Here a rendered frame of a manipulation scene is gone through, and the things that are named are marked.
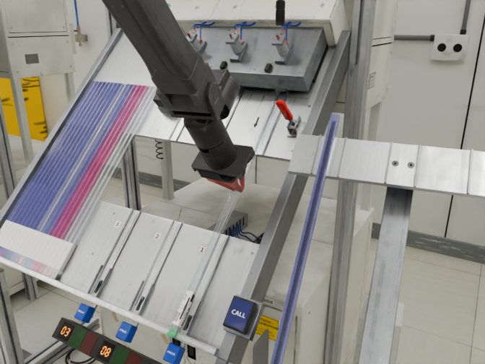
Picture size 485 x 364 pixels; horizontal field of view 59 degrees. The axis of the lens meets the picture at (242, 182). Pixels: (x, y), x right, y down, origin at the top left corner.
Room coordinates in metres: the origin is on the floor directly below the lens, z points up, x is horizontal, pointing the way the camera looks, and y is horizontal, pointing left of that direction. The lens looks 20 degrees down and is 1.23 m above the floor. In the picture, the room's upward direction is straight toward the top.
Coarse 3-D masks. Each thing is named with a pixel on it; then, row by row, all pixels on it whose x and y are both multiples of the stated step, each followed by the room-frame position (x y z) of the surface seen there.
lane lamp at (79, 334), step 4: (80, 328) 0.69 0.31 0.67; (76, 332) 0.68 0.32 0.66; (80, 332) 0.68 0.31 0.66; (84, 332) 0.68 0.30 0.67; (72, 336) 0.68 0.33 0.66; (76, 336) 0.68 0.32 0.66; (80, 336) 0.68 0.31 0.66; (84, 336) 0.67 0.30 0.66; (72, 340) 0.67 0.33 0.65; (76, 340) 0.67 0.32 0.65; (80, 340) 0.67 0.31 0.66; (72, 344) 0.67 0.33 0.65; (76, 344) 0.67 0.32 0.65; (80, 344) 0.66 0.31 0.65
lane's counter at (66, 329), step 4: (64, 324) 0.70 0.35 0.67; (68, 324) 0.70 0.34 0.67; (64, 328) 0.70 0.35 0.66; (68, 328) 0.70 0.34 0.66; (72, 328) 0.69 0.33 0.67; (60, 332) 0.69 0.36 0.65; (64, 332) 0.69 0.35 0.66; (68, 332) 0.69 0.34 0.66; (60, 336) 0.69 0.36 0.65; (64, 336) 0.69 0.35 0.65; (68, 336) 0.68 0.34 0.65; (64, 340) 0.68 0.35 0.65
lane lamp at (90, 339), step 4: (88, 332) 0.68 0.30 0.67; (88, 336) 0.67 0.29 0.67; (92, 336) 0.67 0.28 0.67; (96, 336) 0.67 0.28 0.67; (84, 340) 0.67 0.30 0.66; (88, 340) 0.66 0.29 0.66; (92, 340) 0.66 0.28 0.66; (96, 340) 0.66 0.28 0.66; (84, 344) 0.66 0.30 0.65; (88, 344) 0.66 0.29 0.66; (92, 344) 0.66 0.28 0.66; (80, 348) 0.66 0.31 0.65; (84, 348) 0.65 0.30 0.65; (88, 348) 0.65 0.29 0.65; (92, 348) 0.65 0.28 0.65; (84, 352) 0.65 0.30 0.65; (88, 352) 0.65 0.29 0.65
